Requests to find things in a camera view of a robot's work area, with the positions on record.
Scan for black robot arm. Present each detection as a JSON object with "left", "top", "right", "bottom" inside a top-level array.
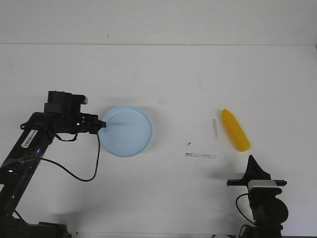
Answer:
[
  {"left": 0, "top": 91, "right": 106, "bottom": 238},
  {"left": 226, "top": 155, "right": 289, "bottom": 238}
]

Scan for short clear tape strip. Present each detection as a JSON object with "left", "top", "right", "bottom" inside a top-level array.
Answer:
[{"left": 212, "top": 119, "right": 218, "bottom": 140}]

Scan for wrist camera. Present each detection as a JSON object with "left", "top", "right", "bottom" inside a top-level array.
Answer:
[
  {"left": 247, "top": 179, "right": 286, "bottom": 194},
  {"left": 81, "top": 96, "right": 88, "bottom": 105}
]

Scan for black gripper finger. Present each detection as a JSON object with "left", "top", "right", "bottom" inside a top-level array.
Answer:
[
  {"left": 95, "top": 120, "right": 106, "bottom": 129},
  {"left": 251, "top": 155, "right": 271, "bottom": 180},
  {"left": 244, "top": 155, "right": 255, "bottom": 181}
]

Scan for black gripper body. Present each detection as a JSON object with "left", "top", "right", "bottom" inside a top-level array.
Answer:
[
  {"left": 227, "top": 179, "right": 287, "bottom": 186},
  {"left": 44, "top": 91, "right": 99, "bottom": 134}
]

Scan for yellow corn cob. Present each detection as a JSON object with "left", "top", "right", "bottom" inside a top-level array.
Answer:
[{"left": 221, "top": 109, "right": 251, "bottom": 152}]

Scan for long clear tape strip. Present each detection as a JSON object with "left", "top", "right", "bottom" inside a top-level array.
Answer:
[{"left": 185, "top": 153, "right": 216, "bottom": 159}]

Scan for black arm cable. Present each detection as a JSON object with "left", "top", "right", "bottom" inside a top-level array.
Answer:
[
  {"left": 19, "top": 121, "right": 101, "bottom": 182},
  {"left": 235, "top": 193, "right": 258, "bottom": 228}
]

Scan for light blue round plate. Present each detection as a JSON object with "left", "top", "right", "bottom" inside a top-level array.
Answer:
[{"left": 99, "top": 106, "right": 153, "bottom": 157}]

